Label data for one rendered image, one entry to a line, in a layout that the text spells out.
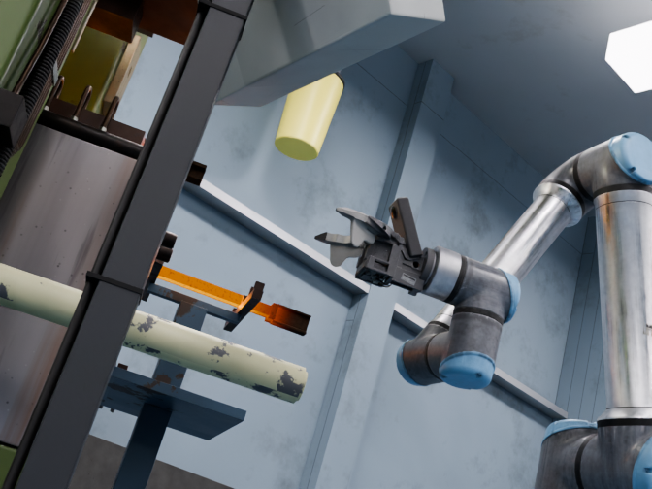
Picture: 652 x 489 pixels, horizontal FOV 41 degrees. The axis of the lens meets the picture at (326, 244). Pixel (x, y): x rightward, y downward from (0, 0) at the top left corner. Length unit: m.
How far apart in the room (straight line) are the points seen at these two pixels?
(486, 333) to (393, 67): 6.18
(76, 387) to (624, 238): 1.25
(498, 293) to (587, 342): 7.47
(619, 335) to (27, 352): 1.08
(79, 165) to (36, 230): 0.12
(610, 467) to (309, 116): 4.61
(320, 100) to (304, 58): 5.15
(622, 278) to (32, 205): 1.09
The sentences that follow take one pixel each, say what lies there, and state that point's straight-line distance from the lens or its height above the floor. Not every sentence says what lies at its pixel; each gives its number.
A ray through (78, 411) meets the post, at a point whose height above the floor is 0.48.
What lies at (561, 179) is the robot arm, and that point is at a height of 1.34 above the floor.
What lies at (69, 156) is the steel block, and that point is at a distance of 1.36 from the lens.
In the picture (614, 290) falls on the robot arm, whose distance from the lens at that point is 1.79.
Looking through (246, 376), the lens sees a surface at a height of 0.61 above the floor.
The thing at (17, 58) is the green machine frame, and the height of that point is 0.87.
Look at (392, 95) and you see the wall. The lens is 7.53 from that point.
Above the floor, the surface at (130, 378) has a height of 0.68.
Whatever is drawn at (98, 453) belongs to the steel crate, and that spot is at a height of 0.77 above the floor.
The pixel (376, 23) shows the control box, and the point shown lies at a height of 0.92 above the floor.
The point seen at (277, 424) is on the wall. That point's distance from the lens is 6.34.
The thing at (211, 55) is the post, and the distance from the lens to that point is 0.94.
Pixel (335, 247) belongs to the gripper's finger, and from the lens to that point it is 1.60.
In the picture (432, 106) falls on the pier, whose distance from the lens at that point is 7.63.
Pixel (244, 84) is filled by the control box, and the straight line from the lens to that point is 1.08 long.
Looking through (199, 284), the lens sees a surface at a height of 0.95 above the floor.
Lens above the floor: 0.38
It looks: 22 degrees up
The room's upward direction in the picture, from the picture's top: 17 degrees clockwise
